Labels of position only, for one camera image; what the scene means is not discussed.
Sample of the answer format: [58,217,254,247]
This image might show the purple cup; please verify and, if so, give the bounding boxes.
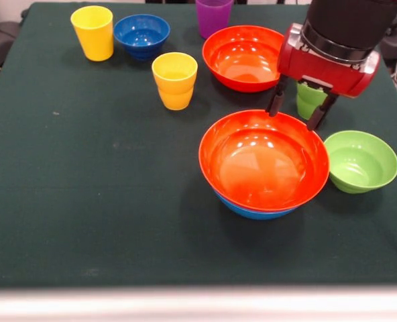
[194,0,235,40]

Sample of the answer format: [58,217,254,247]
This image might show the large light blue bowl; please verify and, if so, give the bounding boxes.
[214,191,300,221]

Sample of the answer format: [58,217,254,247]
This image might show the large orange bowl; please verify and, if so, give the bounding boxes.
[201,25,286,93]
[198,109,331,213]

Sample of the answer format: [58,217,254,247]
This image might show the small dark blue bowl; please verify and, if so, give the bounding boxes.
[113,13,171,61]

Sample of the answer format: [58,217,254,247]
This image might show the small green bowl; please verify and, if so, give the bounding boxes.
[323,130,397,195]

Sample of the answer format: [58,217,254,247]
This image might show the dark green table cloth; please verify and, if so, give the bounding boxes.
[0,1,397,289]

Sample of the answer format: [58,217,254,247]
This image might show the tall smooth yellow cup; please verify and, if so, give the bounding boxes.
[70,5,115,62]

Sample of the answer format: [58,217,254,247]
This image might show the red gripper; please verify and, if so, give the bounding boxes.
[265,22,382,132]

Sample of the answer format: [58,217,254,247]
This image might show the yellow ridged cup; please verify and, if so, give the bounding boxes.
[151,52,199,111]

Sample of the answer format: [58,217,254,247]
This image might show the green ridged cup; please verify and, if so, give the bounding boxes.
[296,80,329,121]

